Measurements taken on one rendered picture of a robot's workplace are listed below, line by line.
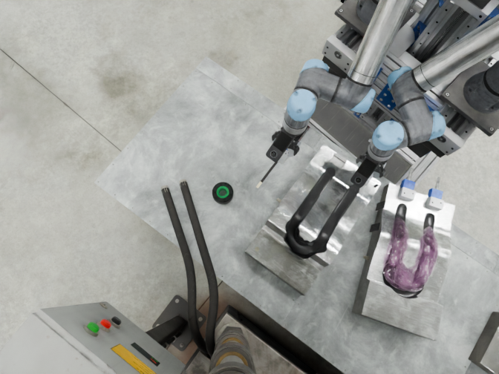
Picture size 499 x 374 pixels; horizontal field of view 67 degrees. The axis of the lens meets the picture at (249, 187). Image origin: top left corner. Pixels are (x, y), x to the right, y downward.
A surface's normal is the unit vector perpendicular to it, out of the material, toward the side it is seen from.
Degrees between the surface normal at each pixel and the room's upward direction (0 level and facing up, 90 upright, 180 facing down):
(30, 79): 0
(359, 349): 0
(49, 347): 0
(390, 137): 11
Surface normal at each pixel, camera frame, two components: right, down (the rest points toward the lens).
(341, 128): 0.04, -0.25
